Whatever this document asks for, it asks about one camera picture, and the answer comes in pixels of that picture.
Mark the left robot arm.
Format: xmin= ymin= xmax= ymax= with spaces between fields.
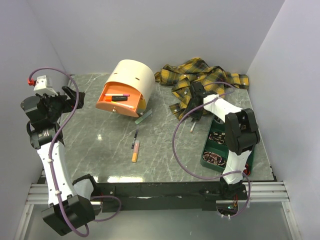
xmin=20 ymin=86 xmax=100 ymax=236

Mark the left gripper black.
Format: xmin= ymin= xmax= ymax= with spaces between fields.
xmin=36 ymin=85 xmax=85 ymax=122

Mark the white pen pink cap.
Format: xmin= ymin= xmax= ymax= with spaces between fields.
xmin=104 ymin=93 xmax=130 ymax=97

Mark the orange black hair band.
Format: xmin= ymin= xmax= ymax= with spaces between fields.
xmin=243 ymin=164 xmax=251 ymax=176

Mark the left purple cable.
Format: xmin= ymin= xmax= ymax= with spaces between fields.
xmin=27 ymin=67 xmax=123 ymax=237

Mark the cream round drawer organizer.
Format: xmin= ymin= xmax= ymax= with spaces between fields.
xmin=105 ymin=59 xmax=156 ymax=106

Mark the brown patterned hair band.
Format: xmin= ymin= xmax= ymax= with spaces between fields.
xmin=202 ymin=151 xmax=226 ymax=167

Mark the green highlighter near organizer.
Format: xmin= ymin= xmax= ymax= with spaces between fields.
xmin=134 ymin=109 xmax=153 ymax=125

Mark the orange pink highlighter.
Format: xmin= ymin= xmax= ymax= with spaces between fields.
xmin=131 ymin=140 xmax=140 ymax=163

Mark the green compartment tray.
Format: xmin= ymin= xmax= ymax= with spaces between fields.
xmin=199 ymin=116 xmax=257 ymax=175

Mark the white pen orange cap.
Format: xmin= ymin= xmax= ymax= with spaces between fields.
xmin=190 ymin=122 xmax=196 ymax=133

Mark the pink top drawer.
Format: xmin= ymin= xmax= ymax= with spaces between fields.
xmin=95 ymin=82 xmax=145 ymax=118

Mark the dark patterned hair band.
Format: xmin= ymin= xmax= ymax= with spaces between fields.
xmin=208 ymin=131 xmax=226 ymax=145

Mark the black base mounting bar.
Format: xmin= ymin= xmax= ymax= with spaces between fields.
xmin=90 ymin=181 xmax=250 ymax=213

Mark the aluminium rail frame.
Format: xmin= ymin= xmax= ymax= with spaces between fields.
xmin=14 ymin=73 xmax=301 ymax=240

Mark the orange black highlighter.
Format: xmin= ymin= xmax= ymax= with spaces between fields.
xmin=104 ymin=95 xmax=128 ymax=102

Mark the yellow drawer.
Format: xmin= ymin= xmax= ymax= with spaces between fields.
xmin=137 ymin=98 xmax=147 ymax=112

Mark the black thin pen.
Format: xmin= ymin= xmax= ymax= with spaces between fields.
xmin=131 ymin=125 xmax=140 ymax=149

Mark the grey hair band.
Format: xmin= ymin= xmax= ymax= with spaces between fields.
xmin=213 ymin=116 xmax=224 ymax=125

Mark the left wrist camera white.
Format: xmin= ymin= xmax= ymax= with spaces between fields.
xmin=27 ymin=75 xmax=58 ymax=97

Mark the yellow plaid shirt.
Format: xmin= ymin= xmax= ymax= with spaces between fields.
xmin=154 ymin=57 xmax=250 ymax=120

